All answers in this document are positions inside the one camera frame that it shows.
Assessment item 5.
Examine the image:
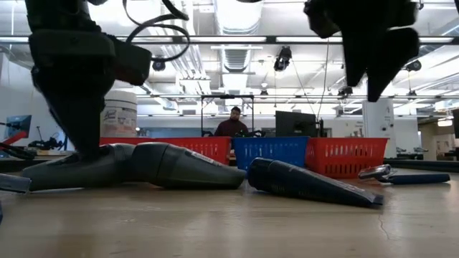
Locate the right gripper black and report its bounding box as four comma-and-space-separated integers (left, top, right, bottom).
303, 0, 420, 103

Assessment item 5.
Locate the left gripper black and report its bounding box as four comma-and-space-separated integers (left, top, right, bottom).
24, 0, 116, 161

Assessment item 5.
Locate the grey handheld vacuum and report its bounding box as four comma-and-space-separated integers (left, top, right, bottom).
22, 142, 247, 191

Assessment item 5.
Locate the blue handled razor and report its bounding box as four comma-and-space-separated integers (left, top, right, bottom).
357, 163, 451, 186

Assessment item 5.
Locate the white wipes canister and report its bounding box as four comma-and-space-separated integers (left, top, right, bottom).
100, 89, 138, 138

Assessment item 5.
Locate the small monitor blue screen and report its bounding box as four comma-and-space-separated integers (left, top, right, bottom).
4, 114, 32, 140

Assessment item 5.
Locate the white pillar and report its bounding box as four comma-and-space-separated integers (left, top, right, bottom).
361, 98, 397, 158

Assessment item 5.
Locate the red and black bar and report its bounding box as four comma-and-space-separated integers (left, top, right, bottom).
0, 130, 37, 161

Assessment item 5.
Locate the gray flat packet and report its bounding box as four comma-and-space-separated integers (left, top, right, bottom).
0, 173, 32, 194

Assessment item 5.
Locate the blue plastic basket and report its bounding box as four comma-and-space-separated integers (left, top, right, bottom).
232, 135, 310, 171

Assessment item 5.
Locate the person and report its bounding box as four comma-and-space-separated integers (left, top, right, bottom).
214, 106, 249, 138

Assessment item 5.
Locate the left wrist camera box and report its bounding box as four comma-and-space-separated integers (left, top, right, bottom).
107, 34, 152, 87

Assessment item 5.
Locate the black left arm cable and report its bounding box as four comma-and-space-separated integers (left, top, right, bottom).
123, 0, 191, 64

